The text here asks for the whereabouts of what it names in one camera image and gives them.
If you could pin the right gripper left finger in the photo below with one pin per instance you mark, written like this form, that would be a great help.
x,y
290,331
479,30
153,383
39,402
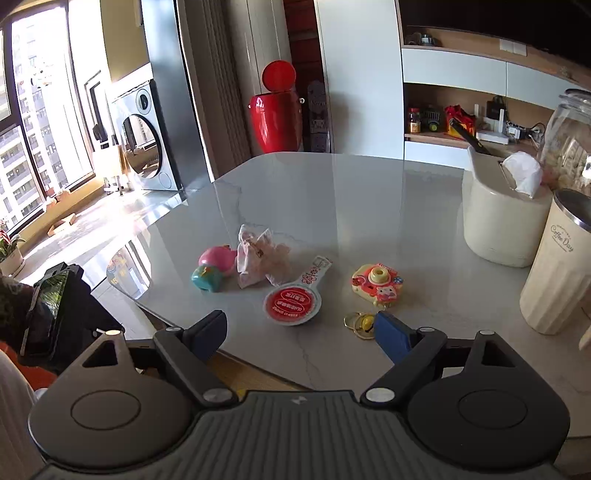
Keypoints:
x,y
184,353

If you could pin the white washing machine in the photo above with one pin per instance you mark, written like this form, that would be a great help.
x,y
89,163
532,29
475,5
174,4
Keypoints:
x,y
141,139

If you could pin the green toy vehicle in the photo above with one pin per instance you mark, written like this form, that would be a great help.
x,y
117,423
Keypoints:
x,y
433,119

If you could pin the pink squishy toy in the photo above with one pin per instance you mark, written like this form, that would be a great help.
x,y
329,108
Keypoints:
x,y
223,258

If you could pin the white tissue box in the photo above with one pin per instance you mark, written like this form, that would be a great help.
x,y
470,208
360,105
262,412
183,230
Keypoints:
x,y
501,224

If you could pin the glass jar with lid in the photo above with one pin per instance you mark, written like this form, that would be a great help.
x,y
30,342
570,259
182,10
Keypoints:
x,y
565,151

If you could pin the teal squishy toy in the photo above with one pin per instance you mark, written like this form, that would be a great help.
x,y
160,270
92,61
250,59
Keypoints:
x,y
206,277

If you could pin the red round sauce packet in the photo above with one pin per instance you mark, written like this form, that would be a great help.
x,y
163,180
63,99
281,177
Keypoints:
x,y
297,302

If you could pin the yellow bell keychain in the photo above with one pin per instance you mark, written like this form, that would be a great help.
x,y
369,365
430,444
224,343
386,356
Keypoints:
x,y
361,324

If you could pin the red trash can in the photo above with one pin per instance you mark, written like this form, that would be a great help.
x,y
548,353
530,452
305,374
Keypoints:
x,y
276,114

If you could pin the yellow pink toy camera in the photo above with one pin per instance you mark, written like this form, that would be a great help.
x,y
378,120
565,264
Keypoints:
x,y
379,284

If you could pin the red toy truck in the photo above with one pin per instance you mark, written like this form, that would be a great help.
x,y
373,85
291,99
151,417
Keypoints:
x,y
468,121

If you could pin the white power strip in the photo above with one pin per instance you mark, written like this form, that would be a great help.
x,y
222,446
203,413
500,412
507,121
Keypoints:
x,y
492,137

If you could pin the pink white cloth pouch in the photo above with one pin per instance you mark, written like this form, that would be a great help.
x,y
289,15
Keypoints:
x,y
260,258

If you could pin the cream ribbed coffee cup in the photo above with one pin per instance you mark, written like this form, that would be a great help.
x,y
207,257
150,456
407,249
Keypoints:
x,y
559,278

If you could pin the small spice jar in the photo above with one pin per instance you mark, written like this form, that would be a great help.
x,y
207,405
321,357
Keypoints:
x,y
414,120

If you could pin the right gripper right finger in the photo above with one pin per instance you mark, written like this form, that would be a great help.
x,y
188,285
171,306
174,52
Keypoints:
x,y
415,354

